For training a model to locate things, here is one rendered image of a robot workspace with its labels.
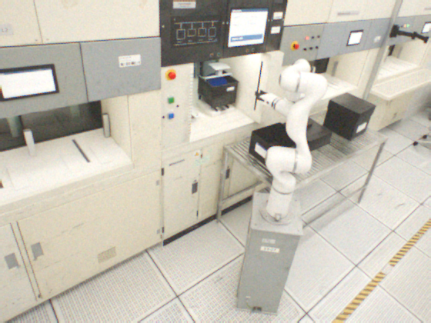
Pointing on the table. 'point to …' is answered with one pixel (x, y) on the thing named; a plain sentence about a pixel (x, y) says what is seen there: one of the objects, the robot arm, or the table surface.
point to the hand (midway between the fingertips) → (259, 93)
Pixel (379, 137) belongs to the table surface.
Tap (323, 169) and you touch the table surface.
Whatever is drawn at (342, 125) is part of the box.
